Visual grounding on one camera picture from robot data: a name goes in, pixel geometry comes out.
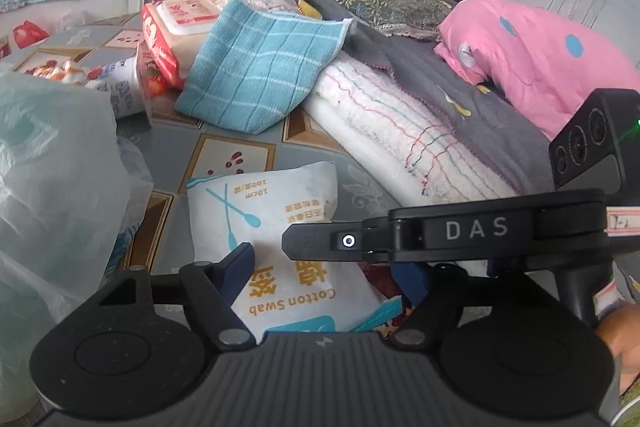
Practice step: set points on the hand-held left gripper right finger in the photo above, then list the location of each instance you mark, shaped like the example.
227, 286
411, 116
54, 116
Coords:
410, 284

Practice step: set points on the red strawberry packet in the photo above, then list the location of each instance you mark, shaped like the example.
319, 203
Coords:
150, 82

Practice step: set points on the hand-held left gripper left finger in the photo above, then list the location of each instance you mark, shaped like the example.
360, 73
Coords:
239, 272

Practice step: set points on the grey blanket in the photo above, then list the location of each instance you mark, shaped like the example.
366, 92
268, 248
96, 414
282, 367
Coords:
430, 77

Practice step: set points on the red white wipes pack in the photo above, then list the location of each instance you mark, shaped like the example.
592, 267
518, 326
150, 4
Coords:
161, 49

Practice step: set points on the large translucent plastic bag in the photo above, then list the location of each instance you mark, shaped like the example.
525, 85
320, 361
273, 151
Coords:
55, 187

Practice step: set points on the blue checked towel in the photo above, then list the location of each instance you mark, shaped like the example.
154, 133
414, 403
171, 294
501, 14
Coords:
260, 67

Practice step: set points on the white striped towel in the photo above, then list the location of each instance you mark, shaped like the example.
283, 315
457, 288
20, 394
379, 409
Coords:
380, 127

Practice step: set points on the pink dotted quilt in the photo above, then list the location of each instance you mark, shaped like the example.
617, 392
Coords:
530, 52

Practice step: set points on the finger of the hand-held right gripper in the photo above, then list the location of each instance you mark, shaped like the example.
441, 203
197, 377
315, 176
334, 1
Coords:
320, 242

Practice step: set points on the white cotton swab bag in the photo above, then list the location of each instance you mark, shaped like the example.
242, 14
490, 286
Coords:
280, 202

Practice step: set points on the small white plastic bag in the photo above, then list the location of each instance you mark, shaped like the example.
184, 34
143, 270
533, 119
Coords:
72, 22

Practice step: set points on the person's right hand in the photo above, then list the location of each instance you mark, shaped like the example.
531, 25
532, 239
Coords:
627, 332

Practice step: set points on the orange white snack packet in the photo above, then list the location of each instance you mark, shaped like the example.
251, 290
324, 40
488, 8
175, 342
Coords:
70, 74

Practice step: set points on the red plastic bag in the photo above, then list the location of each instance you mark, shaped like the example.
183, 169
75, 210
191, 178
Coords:
29, 36

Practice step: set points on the white tube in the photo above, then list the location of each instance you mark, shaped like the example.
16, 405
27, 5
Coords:
122, 89

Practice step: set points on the patterned tablecloth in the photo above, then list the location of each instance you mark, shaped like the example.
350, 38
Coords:
170, 129

